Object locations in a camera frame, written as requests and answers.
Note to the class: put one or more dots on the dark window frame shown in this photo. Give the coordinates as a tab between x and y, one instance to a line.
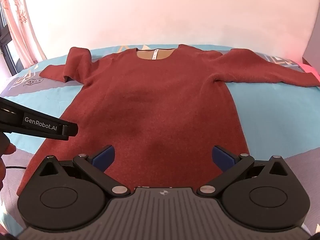
5	40

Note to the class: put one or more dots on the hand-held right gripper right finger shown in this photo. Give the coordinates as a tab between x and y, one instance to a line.
223	158

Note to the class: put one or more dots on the pink cloth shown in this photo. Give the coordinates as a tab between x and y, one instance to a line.
309	69

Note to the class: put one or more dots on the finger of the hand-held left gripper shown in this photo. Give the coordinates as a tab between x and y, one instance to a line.
70	129

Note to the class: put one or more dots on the red knit sweater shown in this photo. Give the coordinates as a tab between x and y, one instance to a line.
160	105

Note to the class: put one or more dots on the pink floral curtain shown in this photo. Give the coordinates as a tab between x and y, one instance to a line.
20	22

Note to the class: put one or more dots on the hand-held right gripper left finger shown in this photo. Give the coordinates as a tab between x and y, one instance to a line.
105	158

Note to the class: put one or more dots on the teal and grey bed sheet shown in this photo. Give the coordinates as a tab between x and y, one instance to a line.
265	120

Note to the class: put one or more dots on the person's left hand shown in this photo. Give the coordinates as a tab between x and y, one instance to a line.
10	149

